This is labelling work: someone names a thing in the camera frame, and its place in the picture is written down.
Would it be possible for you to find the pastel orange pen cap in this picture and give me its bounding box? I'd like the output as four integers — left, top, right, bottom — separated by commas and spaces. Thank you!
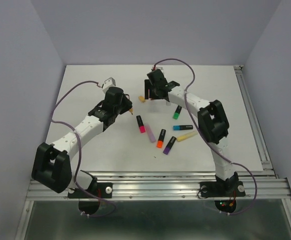
138, 96, 146, 103

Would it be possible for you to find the pink black highlighter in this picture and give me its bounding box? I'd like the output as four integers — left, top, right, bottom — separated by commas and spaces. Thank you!
136, 115, 146, 133

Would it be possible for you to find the pastel orange highlighter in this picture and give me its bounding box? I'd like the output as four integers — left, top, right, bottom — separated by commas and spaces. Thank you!
129, 108, 134, 115

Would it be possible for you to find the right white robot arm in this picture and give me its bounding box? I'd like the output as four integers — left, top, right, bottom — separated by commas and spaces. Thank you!
144, 69, 239, 198

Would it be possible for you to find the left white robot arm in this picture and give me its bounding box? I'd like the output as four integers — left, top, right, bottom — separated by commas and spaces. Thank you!
31, 86, 133, 193

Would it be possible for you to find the green black highlighter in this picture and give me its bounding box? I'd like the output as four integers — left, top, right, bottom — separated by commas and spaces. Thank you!
172, 105, 182, 120

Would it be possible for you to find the blue black highlighter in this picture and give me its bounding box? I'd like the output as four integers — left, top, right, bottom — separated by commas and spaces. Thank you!
172, 125, 194, 131

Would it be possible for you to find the pastel lilac highlighter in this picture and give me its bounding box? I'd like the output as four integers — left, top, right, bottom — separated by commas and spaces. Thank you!
144, 123, 156, 143

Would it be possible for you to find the purple black highlighter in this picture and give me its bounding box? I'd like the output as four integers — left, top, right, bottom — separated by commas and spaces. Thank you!
163, 136, 177, 155

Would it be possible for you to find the pastel yellow highlighter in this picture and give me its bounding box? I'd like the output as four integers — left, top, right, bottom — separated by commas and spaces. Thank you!
176, 131, 198, 142

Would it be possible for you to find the orange black highlighter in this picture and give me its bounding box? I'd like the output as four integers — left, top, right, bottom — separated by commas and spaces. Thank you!
156, 129, 166, 148

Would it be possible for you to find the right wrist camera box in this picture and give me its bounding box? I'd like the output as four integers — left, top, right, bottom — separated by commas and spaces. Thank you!
151, 66, 165, 74

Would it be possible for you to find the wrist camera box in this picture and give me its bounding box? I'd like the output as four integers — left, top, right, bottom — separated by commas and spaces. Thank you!
151, 66, 165, 74
101, 77, 116, 94

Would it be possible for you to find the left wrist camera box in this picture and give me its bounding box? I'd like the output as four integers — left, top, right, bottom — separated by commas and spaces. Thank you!
101, 77, 116, 94

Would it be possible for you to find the aluminium front rail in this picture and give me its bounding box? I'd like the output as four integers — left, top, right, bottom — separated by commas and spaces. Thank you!
26, 170, 291, 201

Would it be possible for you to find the aluminium rail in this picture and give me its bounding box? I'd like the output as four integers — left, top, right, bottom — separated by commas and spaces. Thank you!
233, 65, 277, 177
26, 170, 291, 201

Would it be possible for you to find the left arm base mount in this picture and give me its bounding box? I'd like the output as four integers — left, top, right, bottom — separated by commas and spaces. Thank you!
67, 170, 117, 218

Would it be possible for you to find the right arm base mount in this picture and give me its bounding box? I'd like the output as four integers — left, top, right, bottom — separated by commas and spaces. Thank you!
197, 181, 246, 215

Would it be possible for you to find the aluminium right rail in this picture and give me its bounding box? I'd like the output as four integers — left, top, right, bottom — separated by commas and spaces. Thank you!
233, 65, 277, 177

